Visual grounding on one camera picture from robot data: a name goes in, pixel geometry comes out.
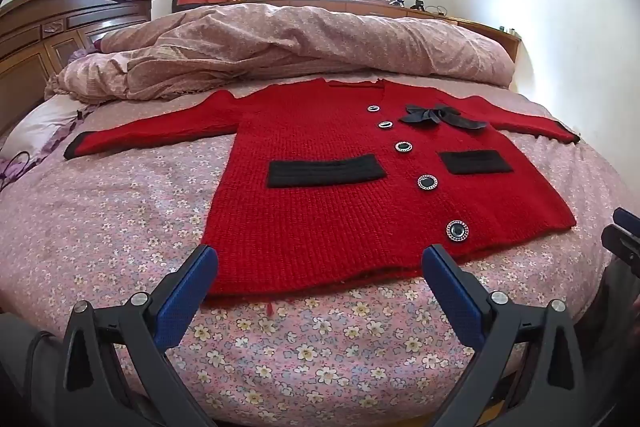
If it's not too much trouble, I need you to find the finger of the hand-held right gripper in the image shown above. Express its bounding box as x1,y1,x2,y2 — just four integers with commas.
601,207,640,280

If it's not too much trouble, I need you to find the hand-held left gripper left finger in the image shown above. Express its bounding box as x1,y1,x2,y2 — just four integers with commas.
55,245,219,427

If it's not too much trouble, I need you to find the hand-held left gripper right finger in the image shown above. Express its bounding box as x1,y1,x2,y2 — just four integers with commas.
421,244,588,427

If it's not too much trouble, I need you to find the red knit cardigan sweater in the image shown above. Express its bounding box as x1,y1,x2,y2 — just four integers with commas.
63,78,582,308

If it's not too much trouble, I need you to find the pink floral bed sheet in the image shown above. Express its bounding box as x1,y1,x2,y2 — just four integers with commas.
0,77,640,427

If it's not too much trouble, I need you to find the purple and white pillow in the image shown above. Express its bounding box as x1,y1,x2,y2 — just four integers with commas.
0,94,96,188

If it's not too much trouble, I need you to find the pink dotted quilt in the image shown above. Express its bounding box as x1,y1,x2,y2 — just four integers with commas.
44,2,516,102

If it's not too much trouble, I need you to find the dark wooden headboard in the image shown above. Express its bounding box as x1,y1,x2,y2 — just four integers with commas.
0,0,155,138

